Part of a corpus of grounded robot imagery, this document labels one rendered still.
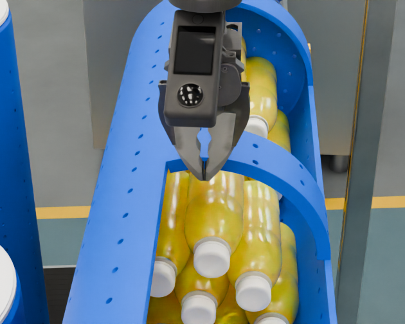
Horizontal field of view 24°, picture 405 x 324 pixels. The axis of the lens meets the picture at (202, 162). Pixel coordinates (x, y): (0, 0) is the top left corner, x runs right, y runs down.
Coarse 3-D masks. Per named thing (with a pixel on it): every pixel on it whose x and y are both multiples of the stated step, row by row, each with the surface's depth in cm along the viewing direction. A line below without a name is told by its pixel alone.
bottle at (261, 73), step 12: (252, 60) 142; (264, 60) 142; (252, 72) 139; (264, 72) 139; (252, 84) 136; (264, 84) 136; (276, 84) 141; (252, 96) 133; (264, 96) 133; (276, 96) 137; (252, 108) 131; (264, 108) 132; (276, 108) 134; (264, 120) 131
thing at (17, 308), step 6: (18, 276) 116; (18, 282) 115; (18, 288) 114; (18, 294) 113; (18, 300) 112; (12, 306) 111; (18, 306) 112; (12, 312) 110; (18, 312) 112; (6, 318) 109; (12, 318) 110; (18, 318) 112; (24, 318) 117
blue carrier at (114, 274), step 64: (256, 0) 136; (128, 64) 133; (128, 128) 112; (128, 192) 99; (320, 192) 109; (128, 256) 88; (320, 256) 106; (64, 320) 91; (128, 320) 81; (320, 320) 104
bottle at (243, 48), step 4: (244, 40) 141; (244, 44) 140; (244, 48) 139; (244, 52) 138; (244, 56) 137; (244, 60) 135; (244, 64) 134; (244, 68) 133; (244, 72) 132; (244, 76) 132; (244, 80) 131
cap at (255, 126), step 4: (252, 120) 130; (256, 120) 130; (260, 120) 130; (248, 124) 129; (252, 124) 129; (256, 124) 129; (260, 124) 129; (264, 124) 130; (248, 128) 129; (252, 128) 129; (256, 128) 129; (260, 128) 129; (264, 128) 129; (252, 132) 130; (256, 132) 130; (260, 132) 130; (264, 132) 129; (264, 136) 130
